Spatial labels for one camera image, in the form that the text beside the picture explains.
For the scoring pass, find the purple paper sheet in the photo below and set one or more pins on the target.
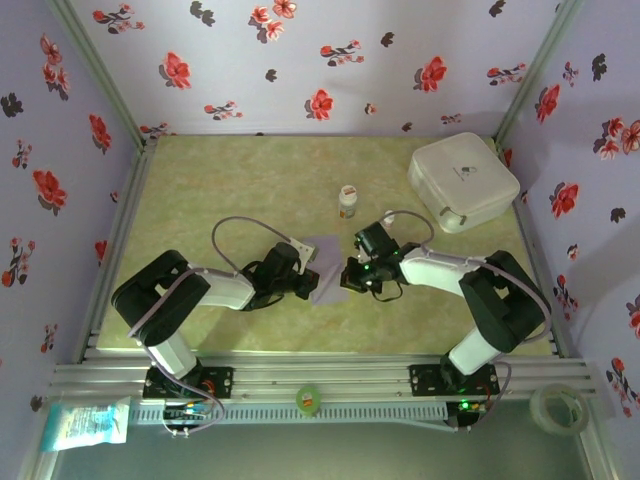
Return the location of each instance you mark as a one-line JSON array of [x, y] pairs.
[[332, 295]]

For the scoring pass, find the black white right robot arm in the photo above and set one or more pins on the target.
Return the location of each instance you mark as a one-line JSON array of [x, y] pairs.
[[500, 305]]

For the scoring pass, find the small white pill bottle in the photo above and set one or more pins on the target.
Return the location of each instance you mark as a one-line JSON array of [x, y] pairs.
[[388, 218]]

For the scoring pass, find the large white pill bottle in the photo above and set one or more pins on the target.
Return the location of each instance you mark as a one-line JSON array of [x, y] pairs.
[[347, 202]]

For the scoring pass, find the green tape roll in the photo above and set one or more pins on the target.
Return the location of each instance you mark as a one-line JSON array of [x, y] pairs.
[[308, 399]]

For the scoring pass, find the white zippered case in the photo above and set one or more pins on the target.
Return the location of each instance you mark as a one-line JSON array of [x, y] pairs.
[[465, 170]]

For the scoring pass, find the small controller board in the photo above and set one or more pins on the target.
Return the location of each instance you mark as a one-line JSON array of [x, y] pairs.
[[470, 407], [187, 412]]

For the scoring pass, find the clear tape roll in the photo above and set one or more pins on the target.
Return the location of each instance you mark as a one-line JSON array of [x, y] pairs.
[[537, 407]]

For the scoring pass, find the blue white plastic packet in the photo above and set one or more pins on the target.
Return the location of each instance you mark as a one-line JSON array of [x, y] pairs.
[[82, 425]]

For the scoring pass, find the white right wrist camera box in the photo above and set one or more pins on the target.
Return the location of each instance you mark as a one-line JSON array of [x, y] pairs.
[[354, 261]]

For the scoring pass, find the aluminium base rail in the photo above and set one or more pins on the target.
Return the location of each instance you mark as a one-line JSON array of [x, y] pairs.
[[320, 372]]

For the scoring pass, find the aluminium side rail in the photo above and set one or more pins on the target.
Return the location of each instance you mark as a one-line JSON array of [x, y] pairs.
[[528, 240], [131, 210]]

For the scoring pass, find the aluminium frame post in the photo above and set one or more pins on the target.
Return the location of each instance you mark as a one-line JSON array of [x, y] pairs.
[[540, 65], [95, 75]]

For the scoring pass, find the aluminium frame bar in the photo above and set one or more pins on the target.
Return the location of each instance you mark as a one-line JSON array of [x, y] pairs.
[[597, 457], [37, 465]]

